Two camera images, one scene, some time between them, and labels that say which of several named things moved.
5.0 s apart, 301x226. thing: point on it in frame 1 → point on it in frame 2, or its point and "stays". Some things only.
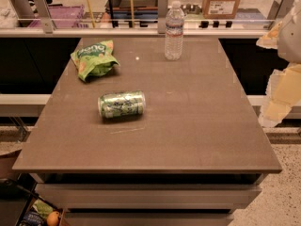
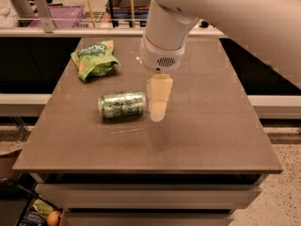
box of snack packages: [37, 211] stays
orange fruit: [53, 218] stays
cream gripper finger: [283, 92] → [160, 60]
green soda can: [121, 104] stays
